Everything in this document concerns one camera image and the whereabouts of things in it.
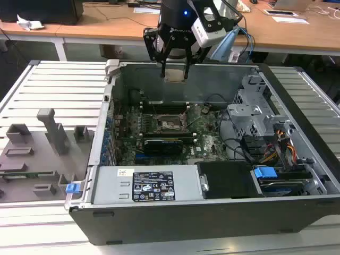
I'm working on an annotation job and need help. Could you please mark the black plastic shroud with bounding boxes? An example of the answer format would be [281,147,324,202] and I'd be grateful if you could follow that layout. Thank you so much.
[197,160,264,200]

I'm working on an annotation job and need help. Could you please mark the flat tablet device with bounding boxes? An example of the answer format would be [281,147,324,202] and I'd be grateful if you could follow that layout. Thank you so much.
[263,9,298,17]

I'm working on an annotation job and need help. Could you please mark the black fan cable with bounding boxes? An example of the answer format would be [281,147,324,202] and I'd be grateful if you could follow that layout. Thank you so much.
[206,92,236,112]

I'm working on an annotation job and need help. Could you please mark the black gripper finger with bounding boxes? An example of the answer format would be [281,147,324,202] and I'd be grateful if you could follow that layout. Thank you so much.
[143,27,173,79]
[183,35,211,80]

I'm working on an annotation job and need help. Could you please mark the grey case latch handle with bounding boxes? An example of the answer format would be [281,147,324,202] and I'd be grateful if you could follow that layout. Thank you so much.
[105,59,122,78]

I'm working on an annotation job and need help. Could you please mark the black computer box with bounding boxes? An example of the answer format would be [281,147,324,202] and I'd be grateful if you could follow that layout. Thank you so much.
[0,0,84,26]

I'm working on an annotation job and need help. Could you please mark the blue cable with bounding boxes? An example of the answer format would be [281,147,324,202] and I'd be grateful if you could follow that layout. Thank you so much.
[237,26,256,63]

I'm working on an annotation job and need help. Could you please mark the green RAM stick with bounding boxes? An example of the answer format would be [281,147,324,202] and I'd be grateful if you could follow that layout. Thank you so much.
[0,171,55,178]

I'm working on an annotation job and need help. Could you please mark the black and grey PC case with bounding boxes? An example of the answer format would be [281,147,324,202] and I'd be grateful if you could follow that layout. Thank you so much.
[65,59,340,247]

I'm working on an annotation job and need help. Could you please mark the blue expansion slot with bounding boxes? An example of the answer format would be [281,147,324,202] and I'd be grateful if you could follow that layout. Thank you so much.
[134,151,149,165]

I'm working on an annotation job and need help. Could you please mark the silver drive cage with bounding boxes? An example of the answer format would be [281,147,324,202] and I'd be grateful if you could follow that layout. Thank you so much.
[227,74,293,139]

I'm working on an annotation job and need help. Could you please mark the wooden desk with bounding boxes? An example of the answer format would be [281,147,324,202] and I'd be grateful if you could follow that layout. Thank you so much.
[0,0,340,58]

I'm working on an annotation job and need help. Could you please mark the thin metal locking lever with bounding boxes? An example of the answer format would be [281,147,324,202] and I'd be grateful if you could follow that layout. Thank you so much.
[148,98,160,120]
[186,115,204,128]

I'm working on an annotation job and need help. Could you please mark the square silver CPU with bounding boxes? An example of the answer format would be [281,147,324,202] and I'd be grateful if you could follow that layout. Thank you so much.
[164,68,186,83]

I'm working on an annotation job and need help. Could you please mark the blue case latch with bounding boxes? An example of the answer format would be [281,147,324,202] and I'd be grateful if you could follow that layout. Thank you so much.
[65,182,81,195]

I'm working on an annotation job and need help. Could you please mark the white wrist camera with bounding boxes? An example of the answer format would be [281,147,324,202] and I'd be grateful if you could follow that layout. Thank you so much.
[191,7,227,49]

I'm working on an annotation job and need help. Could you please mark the red yellow power wires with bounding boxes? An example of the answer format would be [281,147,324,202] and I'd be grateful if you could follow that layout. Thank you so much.
[260,143,279,164]

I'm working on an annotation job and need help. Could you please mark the grey parts rack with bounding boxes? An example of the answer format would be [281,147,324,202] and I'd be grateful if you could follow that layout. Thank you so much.
[0,107,97,205]

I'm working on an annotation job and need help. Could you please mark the silver laptop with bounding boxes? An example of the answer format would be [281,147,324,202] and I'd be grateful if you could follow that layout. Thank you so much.
[267,0,311,12]

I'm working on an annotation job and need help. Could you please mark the orange yellow power wires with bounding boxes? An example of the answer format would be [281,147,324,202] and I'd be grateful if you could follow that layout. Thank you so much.
[281,139,298,163]

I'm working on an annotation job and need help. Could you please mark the brown cardboard box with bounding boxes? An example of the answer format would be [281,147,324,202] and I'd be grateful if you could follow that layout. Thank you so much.
[100,44,124,59]

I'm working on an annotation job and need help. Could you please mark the pale blue teach pendant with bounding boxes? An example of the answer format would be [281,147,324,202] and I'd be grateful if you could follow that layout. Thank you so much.
[211,26,240,61]

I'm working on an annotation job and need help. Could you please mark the hard disk in blue carrier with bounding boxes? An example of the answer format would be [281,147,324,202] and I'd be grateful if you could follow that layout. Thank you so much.
[252,165,313,198]

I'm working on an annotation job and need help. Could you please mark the black rating label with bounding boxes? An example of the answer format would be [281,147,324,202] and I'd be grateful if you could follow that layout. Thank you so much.
[132,171,176,202]

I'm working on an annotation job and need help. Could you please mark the white paper sheet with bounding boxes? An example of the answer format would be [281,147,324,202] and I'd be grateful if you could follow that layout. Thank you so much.
[271,15,310,25]
[133,7,162,14]

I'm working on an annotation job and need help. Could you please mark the beige bag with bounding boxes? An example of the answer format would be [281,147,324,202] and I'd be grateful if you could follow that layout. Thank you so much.
[237,0,252,13]

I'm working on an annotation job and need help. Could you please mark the green motherboard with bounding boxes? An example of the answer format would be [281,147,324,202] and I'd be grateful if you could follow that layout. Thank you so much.
[110,102,232,167]

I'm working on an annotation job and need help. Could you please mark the crumpled white paper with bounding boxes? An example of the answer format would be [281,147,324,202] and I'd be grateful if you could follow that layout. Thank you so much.
[16,14,45,30]

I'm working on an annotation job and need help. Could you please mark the grey power supply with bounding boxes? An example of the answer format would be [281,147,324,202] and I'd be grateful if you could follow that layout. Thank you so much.
[91,164,205,206]

